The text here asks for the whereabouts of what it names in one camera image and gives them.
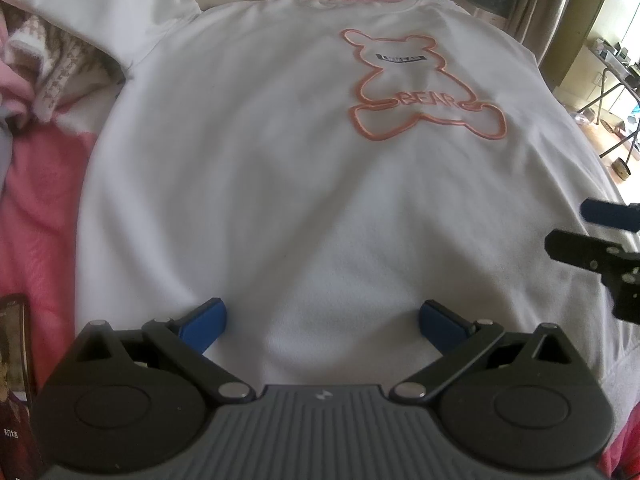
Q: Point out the white bear outline sweatshirt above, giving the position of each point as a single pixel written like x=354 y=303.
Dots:
x=275 y=185

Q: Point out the metal folding table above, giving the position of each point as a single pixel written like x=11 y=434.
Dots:
x=615 y=90

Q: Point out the houndstooth knit garment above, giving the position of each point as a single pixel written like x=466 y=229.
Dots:
x=60 y=65

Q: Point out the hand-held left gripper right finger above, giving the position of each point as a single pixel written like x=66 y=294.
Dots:
x=440 y=327

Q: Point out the pink floral blanket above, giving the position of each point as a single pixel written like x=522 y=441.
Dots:
x=40 y=220

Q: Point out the beige curtain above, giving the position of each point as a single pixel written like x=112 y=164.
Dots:
x=555 y=5

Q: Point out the round woven basket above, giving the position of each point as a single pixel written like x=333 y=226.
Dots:
x=622 y=169

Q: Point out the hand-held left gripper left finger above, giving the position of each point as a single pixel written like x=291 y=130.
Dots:
x=205 y=322

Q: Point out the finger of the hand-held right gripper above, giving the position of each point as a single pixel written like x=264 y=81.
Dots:
x=580 y=250
x=610 y=215

